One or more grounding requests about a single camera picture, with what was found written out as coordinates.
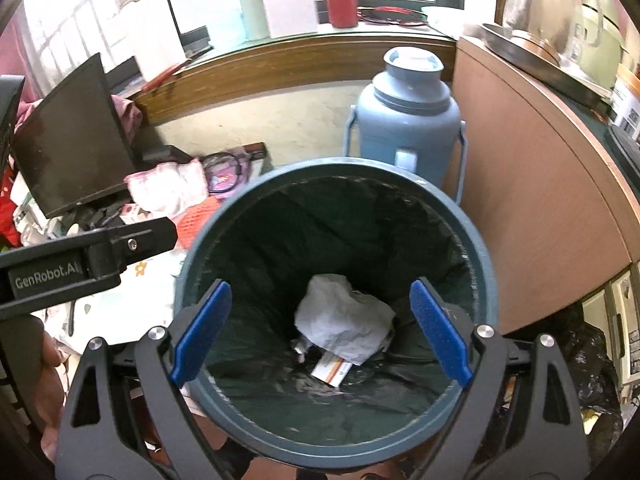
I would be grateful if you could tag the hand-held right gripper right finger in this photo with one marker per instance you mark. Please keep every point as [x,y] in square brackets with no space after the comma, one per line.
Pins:
[440,332]

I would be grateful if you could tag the glass kettle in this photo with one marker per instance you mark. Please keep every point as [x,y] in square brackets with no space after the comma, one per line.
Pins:
[540,5]

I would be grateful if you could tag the labelled cardboard box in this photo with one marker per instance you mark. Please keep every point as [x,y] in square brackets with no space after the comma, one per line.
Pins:
[625,105]

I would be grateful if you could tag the brown wooden cabinet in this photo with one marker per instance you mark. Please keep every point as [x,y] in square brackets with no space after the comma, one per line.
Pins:
[530,185]

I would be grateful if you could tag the wooden window sill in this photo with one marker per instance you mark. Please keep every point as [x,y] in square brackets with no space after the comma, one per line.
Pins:
[275,70]

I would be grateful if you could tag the pink and white cloth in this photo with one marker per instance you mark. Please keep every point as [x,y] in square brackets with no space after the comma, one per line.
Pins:
[167,187]

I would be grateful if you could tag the white box with green top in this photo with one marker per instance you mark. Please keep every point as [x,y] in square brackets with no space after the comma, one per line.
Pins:
[290,12]

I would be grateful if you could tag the white plastic bottle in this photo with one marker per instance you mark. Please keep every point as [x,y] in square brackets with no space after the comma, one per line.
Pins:
[152,35]

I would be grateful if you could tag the person's left hand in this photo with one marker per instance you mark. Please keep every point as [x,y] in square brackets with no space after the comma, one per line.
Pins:
[50,385]

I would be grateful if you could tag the red cloth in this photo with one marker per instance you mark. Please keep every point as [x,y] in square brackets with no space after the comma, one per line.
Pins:
[7,215]

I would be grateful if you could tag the white paper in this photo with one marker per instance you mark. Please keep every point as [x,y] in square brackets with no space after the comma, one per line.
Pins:
[340,315]

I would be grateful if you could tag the black plastic bag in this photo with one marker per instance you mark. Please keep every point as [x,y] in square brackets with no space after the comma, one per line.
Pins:
[595,370]

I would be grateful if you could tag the pale green rice cooker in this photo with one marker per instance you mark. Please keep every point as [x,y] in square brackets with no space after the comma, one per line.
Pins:
[602,35]

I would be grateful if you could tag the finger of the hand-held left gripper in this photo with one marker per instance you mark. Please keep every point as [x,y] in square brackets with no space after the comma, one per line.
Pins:
[135,242]

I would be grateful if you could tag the pale green cylinder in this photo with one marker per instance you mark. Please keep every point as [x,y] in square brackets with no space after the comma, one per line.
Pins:
[252,5]

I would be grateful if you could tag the light blue thermos jug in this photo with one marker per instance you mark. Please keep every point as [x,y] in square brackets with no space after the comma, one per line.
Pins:
[405,110]

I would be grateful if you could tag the purple patterned pouch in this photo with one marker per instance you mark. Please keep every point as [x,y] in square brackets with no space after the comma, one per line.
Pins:
[230,175]

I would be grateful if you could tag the blue-grey round trash bin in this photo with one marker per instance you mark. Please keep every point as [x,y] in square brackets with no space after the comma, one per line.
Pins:
[482,265]

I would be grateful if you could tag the white bowl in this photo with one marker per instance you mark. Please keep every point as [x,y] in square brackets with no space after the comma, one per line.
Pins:
[445,20]

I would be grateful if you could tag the small white orange packet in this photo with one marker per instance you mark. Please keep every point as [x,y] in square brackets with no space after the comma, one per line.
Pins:
[332,370]

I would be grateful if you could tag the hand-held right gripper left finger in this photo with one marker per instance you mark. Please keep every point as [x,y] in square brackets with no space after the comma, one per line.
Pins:
[202,330]

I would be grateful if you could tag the metal tray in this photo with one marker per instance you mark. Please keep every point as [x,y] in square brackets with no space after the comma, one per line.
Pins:
[520,55]

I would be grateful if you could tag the black flat monitor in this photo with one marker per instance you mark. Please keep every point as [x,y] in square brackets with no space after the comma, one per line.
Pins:
[70,140]

